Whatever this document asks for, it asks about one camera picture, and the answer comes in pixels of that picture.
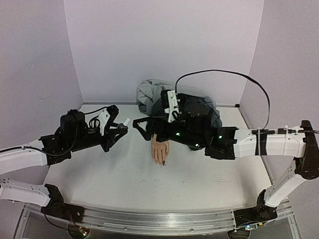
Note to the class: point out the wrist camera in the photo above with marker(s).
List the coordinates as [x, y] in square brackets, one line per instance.
[170, 105]
[109, 113]

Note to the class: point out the white nail polish cap brush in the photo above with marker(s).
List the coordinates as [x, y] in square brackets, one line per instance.
[126, 122]

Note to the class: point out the mannequin hand with long nails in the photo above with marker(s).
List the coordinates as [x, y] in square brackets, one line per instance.
[160, 151]

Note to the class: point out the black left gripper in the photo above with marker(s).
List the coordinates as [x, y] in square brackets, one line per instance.
[111, 134]

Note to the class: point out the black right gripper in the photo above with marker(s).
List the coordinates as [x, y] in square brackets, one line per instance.
[156, 127]

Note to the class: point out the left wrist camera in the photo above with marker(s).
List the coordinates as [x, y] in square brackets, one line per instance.
[109, 113]

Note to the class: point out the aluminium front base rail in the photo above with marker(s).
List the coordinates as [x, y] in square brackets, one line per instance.
[66, 221]

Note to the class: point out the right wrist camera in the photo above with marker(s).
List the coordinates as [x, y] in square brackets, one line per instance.
[170, 105]

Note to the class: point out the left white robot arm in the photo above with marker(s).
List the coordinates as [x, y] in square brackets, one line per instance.
[74, 134]

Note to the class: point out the grey and black jacket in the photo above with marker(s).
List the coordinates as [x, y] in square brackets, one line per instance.
[149, 94]

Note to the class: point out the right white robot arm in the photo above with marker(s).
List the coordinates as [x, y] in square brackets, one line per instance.
[298, 142]

